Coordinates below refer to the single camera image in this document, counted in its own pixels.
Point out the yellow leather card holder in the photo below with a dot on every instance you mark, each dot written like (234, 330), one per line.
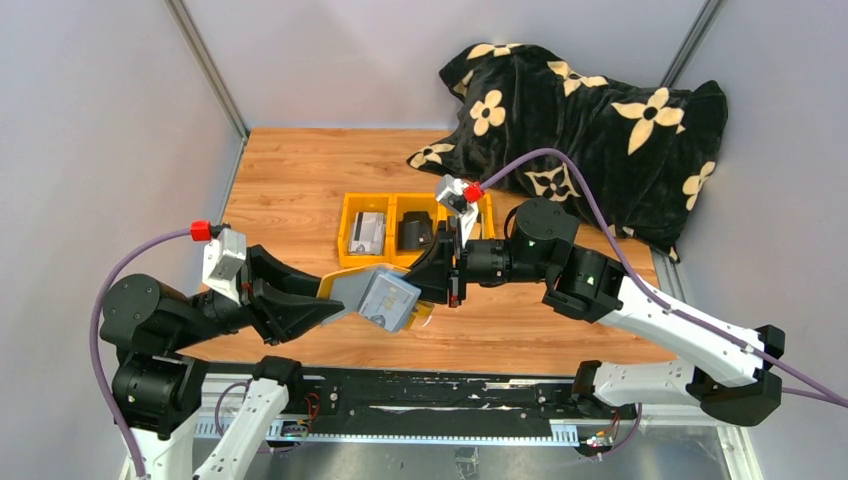
(349, 285)

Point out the silver card stack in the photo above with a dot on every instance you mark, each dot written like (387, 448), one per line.
(367, 235)

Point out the aluminium frame rail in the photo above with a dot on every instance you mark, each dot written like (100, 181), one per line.
(199, 49)

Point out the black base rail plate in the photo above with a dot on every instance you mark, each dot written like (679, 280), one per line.
(399, 405)

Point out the yellow bin with silver cards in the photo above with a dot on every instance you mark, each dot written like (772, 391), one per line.
(364, 202)

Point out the yellow bin with black cards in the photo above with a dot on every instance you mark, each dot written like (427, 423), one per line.
(402, 203)

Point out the black card stack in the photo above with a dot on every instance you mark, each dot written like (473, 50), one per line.
(414, 231)

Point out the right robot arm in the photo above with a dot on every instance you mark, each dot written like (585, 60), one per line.
(722, 369)

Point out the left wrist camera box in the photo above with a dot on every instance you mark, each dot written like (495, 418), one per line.
(224, 257)

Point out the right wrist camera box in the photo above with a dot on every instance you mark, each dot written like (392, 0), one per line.
(460, 198)

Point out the black floral fleece blanket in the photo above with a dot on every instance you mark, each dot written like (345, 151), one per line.
(630, 159)

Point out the silver credit card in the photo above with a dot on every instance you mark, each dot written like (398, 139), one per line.
(389, 301)

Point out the yellow bin with beige cards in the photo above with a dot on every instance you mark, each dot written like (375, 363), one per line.
(476, 223)

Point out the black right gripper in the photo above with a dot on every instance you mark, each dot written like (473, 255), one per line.
(431, 273)

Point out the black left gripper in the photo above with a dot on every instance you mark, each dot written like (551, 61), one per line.
(280, 313)

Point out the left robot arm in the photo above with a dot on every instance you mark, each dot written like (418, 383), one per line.
(157, 388)

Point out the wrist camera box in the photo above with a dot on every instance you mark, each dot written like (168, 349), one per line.
(224, 257)
(460, 198)

